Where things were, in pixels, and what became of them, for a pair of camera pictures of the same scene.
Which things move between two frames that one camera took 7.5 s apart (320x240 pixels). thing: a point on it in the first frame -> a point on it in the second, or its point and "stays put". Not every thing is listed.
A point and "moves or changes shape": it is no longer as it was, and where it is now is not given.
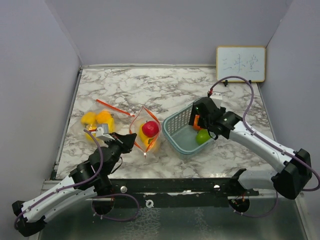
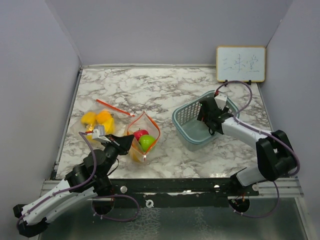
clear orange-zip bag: [147, 128] moves or changes shape
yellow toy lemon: [105, 117] stays put
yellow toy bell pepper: [88, 117] stays put
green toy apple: [202, 136] -> [146, 141]
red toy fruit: [150, 128] -> [139, 133]
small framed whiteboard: [247, 62] stays put
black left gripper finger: [128, 140] stays put
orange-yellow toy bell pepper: [150, 143] -> [135, 154]
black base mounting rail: [178, 193] stays put
